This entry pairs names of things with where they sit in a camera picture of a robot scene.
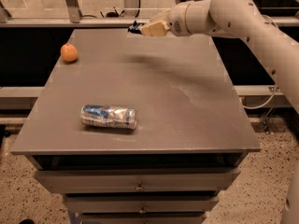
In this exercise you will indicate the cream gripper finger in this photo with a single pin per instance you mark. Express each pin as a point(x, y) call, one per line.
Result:
point(157, 28)
point(162, 16)

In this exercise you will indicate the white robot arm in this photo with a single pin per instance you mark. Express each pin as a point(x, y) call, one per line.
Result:
point(267, 191)

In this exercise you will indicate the orange fruit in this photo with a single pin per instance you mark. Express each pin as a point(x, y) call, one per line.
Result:
point(69, 53)

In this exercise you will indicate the grey drawer cabinet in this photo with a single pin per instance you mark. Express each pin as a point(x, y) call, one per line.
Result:
point(139, 130)

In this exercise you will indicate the crushed blue silver can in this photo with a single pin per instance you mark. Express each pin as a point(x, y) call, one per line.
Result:
point(108, 116)

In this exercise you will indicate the top grey drawer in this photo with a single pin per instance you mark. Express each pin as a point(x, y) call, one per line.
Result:
point(130, 181)

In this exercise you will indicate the grey drawer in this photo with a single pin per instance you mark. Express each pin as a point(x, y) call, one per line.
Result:
point(140, 204)
point(130, 181)
point(158, 218)

